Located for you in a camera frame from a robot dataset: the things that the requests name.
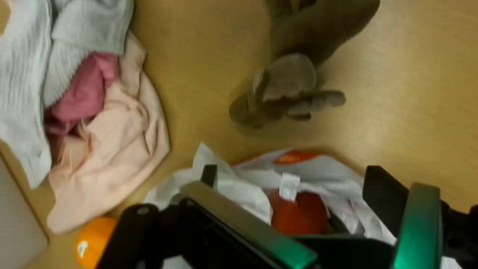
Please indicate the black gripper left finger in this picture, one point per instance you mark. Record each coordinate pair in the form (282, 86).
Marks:
(255, 240)

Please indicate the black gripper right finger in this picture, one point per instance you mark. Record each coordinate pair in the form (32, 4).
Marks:
(414, 215)

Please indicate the red ball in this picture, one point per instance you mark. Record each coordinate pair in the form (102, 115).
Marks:
(305, 215)

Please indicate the white plastic bag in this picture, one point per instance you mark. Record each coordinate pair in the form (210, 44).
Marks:
(247, 183)

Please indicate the orange ball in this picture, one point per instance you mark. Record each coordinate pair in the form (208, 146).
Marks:
(92, 240)

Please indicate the light pink cloth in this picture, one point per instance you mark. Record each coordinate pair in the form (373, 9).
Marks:
(113, 154)

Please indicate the brown plush toy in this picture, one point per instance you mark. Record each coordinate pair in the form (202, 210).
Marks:
(301, 40)

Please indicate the magenta pink cloth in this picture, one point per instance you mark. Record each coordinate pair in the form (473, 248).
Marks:
(86, 94)

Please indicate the grey towel cloth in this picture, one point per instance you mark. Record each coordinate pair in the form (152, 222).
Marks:
(41, 47)

